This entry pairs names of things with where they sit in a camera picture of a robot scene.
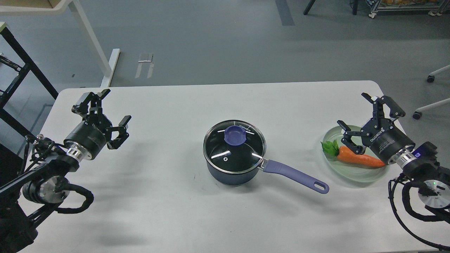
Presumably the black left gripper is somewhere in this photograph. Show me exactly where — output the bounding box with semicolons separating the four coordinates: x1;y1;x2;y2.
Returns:
63;89;132;160

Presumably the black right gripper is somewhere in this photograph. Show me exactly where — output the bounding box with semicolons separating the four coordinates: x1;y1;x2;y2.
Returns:
336;92;415;164

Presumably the dark blue pot purple handle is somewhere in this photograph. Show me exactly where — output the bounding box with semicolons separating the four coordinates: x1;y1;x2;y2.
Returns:
204;120;330;194

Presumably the glass lid purple knob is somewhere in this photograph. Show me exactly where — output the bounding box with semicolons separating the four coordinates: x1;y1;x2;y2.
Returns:
203;120;266;174

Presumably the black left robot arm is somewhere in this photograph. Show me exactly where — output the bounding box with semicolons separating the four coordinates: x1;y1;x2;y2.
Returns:
1;89;131;253

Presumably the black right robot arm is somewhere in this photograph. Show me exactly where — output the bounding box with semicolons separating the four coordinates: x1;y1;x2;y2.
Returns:
337;93;449;251

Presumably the orange toy carrot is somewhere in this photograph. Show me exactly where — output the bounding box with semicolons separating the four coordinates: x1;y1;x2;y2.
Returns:
320;140;385;168

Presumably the office chair base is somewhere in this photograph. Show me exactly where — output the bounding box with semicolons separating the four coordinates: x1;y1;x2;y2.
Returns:
412;64;450;120

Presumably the translucent green plate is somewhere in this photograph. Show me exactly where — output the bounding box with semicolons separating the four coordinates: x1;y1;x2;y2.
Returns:
320;126;388;183

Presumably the black metal rack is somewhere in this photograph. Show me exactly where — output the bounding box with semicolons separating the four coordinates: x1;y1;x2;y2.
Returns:
1;22;58;154

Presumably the metal cart on casters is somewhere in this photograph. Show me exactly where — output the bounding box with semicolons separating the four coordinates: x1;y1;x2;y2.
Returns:
366;0;449;19

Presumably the white desk frame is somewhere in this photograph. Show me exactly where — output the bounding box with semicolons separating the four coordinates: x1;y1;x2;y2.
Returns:
1;0;121;91

